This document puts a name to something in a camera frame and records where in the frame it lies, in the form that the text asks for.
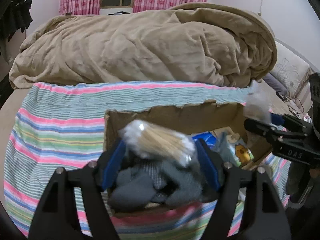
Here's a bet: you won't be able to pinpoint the bag of wooden sticks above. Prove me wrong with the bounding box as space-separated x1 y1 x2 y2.
119 119 197 167

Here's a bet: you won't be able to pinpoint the grey fuzzy sock pair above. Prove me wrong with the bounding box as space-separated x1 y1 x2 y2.
151 161 217 207

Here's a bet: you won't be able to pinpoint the cartoon print plastic bag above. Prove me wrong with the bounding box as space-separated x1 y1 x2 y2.
213 127 253 167

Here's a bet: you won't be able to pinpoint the beige floral pillow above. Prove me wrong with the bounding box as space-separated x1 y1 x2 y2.
270 41 312 98

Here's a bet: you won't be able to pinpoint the blue plastic package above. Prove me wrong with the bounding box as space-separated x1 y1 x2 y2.
192 132 216 148

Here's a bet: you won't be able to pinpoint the striped pastel towel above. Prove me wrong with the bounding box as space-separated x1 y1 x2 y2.
4 81 290 239

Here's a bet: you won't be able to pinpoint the brown cardboard box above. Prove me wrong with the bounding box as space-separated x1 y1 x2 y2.
103 100 273 218

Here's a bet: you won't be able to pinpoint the tan rumpled blanket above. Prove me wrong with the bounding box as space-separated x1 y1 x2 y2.
9 3 277 89

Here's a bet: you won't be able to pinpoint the dark hanging clothes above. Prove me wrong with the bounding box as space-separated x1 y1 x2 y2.
1 0 33 64

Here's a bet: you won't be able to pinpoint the black cable on bed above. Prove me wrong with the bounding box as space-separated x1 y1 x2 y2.
275 90 306 117

